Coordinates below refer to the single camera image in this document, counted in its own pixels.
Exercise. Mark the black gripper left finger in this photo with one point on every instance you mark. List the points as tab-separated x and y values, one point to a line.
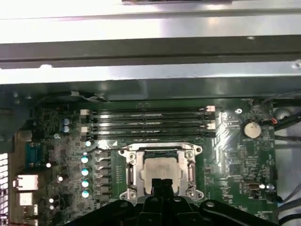
150	212

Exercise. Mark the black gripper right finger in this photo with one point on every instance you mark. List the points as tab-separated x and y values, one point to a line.
178	212

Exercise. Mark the CPU with silver lid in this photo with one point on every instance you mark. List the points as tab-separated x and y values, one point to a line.
160	168

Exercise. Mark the metal CPU socket cover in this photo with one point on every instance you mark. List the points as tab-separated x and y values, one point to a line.
138	160

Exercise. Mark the CPU socket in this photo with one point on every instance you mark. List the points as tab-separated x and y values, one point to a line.
124	195

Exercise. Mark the black-latched RAM slot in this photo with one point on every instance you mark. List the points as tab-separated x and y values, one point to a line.
150	135
150	118

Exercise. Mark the green motherboard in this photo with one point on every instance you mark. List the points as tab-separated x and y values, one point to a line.
225	188

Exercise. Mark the teal-topped capacitor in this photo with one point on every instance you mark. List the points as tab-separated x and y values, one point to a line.
85	172
84	159
85	194
85	183

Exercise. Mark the round silver coin battery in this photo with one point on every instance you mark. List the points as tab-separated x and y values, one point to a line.
252	129

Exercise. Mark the blue-topped capacitor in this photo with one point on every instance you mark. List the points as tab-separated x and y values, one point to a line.
65	121
66	128

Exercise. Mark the silver board port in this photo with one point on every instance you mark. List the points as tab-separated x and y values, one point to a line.
31	222
28	200
27	182

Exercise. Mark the blue board port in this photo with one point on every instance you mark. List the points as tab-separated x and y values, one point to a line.
34	154

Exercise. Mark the black and silver PC case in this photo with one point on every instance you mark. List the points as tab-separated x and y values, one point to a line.
141	77

